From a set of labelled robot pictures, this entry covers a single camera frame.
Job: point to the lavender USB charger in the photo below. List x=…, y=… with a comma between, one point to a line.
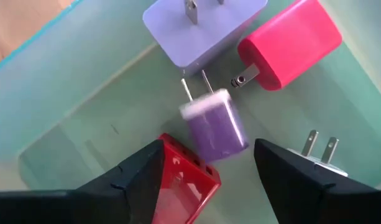
x=193, y=40

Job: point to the teal translucent plastic bin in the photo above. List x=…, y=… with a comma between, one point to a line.
x=84, y=109

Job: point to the pink USB charger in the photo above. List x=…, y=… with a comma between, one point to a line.
x=289, y=43

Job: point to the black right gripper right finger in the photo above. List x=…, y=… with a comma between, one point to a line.
x=317, y=199

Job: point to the red digital clock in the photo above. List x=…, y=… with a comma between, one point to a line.
x=184, y=186

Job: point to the green white USB charger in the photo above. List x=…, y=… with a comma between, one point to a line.
x=331, y=167

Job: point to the purple white USB charger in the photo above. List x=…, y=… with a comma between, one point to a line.
x=215, y=130

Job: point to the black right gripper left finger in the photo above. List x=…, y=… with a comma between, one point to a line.
x=100, y=202

